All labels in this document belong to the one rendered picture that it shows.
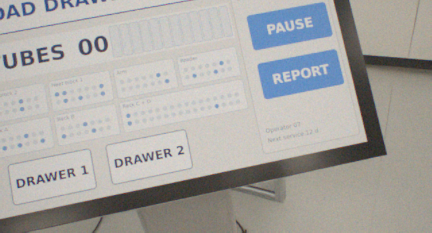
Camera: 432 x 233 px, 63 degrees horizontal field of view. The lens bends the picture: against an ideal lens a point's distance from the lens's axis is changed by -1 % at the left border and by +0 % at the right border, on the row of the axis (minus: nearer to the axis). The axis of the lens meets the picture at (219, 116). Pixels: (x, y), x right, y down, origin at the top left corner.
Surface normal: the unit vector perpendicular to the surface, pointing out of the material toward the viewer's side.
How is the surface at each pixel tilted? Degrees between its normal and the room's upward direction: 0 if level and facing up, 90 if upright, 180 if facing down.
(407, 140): 1
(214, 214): 90
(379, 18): 90
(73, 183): 50
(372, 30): 90
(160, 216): 90
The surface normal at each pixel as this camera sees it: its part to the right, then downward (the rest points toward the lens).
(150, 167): 0.05, -0.09
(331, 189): -0.12, -0.81
